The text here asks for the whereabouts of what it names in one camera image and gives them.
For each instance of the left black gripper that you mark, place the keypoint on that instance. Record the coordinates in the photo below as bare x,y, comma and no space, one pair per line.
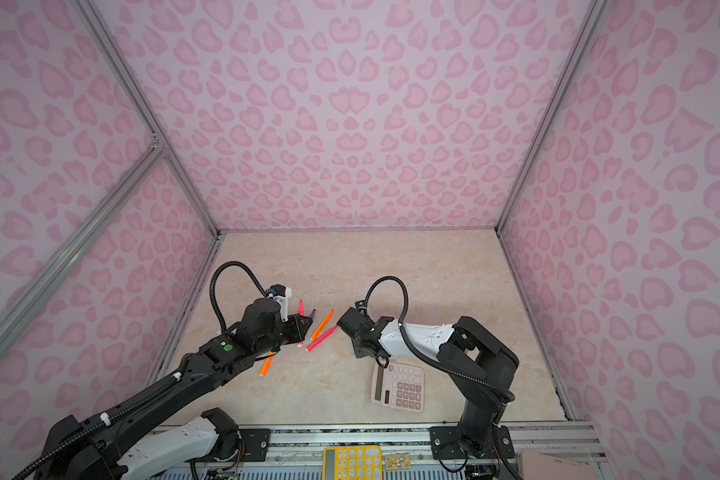
299,331

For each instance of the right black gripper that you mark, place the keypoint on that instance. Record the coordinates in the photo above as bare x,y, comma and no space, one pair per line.
359,353

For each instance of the pink highlighter pen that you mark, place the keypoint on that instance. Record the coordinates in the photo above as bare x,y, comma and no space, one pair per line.
300,313
320,339

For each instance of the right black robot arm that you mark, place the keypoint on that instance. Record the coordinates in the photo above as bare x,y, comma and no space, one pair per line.
481,367

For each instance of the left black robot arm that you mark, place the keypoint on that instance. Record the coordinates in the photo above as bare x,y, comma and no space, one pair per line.
95,448

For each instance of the orange highlighter pen upper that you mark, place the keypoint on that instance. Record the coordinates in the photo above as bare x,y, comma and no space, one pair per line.
319,329

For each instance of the orange highlighter pen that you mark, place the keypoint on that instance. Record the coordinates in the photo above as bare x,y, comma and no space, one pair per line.
319,329
266,365

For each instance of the orange highlighter pen lower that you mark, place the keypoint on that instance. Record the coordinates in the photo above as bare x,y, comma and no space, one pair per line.
266,365

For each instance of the pink desk calculator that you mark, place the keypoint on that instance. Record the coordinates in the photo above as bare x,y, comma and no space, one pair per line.
398,386

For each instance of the yellow calculator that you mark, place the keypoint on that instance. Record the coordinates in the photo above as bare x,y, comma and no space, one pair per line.
355,462

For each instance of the small brown circuit board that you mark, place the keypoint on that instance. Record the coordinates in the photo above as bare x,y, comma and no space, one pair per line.
397,462

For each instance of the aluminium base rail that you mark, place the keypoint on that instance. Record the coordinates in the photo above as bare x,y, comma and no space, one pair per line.
296,451

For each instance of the aluminium frame strut left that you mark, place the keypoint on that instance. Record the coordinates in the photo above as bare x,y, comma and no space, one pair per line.
15,319

